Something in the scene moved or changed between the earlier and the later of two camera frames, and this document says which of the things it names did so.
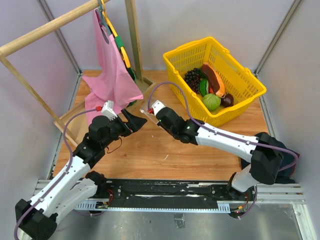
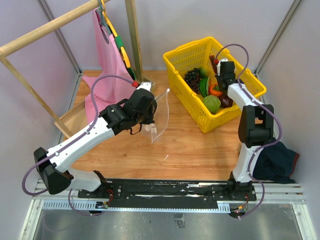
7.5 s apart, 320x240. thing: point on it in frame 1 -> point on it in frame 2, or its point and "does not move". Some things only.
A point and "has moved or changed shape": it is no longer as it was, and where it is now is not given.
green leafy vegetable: (203, 86) does not move
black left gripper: (135, 123) -> (150, 119)
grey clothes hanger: (102, 21) does not move
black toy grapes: (192, 77) does not move
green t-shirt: (120, 43) does not move
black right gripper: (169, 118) -> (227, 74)
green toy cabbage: (211, 101) does not move
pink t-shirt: (112, 82) does not move
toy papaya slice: (216, 84) -> (212, 58)
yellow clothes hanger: (123, 51) does not move
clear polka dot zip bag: (145, 110) has moved or changed shape
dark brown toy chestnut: (227, 100) does not move
